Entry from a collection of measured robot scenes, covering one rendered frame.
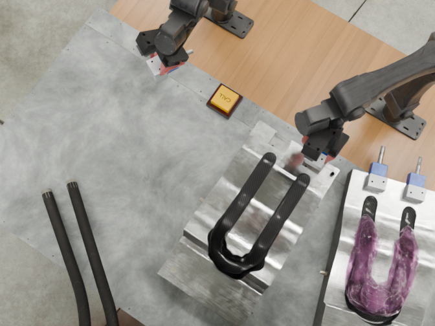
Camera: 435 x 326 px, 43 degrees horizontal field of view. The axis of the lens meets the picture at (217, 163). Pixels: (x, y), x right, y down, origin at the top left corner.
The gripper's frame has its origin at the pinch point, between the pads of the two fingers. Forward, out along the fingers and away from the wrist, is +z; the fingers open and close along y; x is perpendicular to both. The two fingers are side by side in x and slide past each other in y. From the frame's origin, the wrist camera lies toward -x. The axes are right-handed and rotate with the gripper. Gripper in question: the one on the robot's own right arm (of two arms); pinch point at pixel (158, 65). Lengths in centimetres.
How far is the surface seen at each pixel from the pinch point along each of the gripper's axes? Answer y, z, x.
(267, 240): 55, 2, 3
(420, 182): 63, -16, 45
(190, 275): 53, 17, -13
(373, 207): 62, -7, 33
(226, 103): 15.2, 3.2, 17.0
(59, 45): -74, 93, 28
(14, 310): 24, 125, -31
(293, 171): 43.0, -3.6, 18.5
